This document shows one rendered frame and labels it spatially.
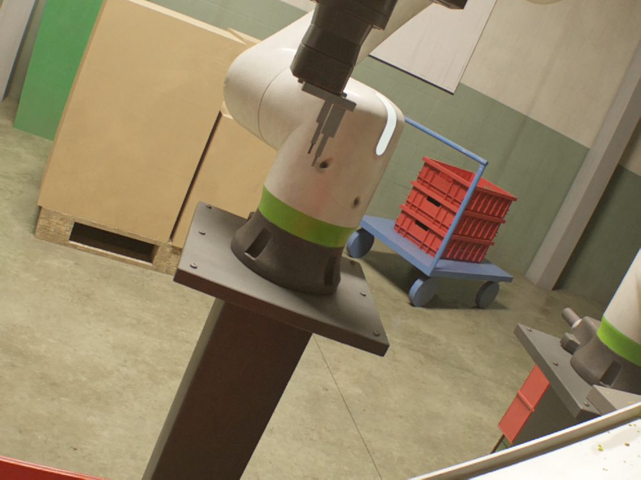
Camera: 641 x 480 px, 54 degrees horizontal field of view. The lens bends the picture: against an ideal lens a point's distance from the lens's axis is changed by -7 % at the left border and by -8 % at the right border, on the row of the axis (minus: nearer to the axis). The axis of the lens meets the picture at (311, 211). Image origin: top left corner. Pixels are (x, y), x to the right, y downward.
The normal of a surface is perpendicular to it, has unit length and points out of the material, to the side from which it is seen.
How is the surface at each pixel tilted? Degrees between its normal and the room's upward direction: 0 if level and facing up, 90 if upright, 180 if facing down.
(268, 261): 62
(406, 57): 90
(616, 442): 30
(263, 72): 66
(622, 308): 90
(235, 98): 110
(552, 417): 90
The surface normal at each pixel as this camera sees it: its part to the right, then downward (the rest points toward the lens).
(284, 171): -0.69, -0.11
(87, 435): 0.40, -0.88
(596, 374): -0.48, -0.56
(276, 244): -0.26, -0.10
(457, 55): 0.24, 0.36
